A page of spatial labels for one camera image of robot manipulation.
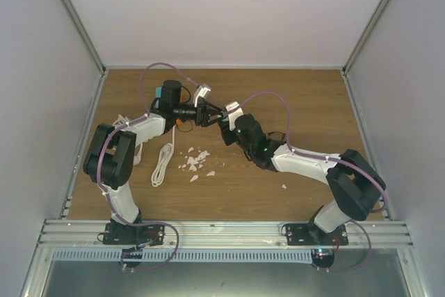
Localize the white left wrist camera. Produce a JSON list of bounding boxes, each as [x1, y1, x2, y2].
[[193, 84, 211, 108]]

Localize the white coiled teal-strip cable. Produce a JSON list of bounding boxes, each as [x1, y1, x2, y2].
[[113, 114, 145, 166]]

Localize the white debris pile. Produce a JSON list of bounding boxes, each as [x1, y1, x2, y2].
[[177, 147, 216, 183]]

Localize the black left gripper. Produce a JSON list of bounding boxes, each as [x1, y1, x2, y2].
[[175, 99, 224, 127]]

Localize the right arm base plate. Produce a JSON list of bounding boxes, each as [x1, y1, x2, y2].
[[280, 223, 349, 246]]

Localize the teal power strip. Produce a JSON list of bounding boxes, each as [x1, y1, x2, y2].
[[154, 86, 164, 109]]

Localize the orange power strip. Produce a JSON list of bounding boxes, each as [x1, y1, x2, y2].
[[175, 93, 185, 126]]

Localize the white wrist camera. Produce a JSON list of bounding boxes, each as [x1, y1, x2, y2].
[[193, 84, 211, 108], [223, 102, 244, 131]]

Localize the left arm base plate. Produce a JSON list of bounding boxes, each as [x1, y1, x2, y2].
[[97, 220, 165, 247]]

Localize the slotted cable duct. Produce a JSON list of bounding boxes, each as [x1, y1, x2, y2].
[[53, 248, 312, 264]]

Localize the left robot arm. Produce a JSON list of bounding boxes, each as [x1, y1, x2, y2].
[[83, 80, 223, 244]]

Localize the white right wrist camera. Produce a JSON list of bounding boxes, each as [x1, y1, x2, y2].
[[223, 102, 244, 131]]

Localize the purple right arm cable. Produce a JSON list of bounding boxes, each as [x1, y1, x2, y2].
[[239, 91, 389, 273]]

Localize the white bundled orange-strip cable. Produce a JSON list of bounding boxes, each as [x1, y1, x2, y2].
[[149, 125, 178, 188]]

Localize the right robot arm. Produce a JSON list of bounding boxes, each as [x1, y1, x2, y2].
[[218, 114, 386, 245]]

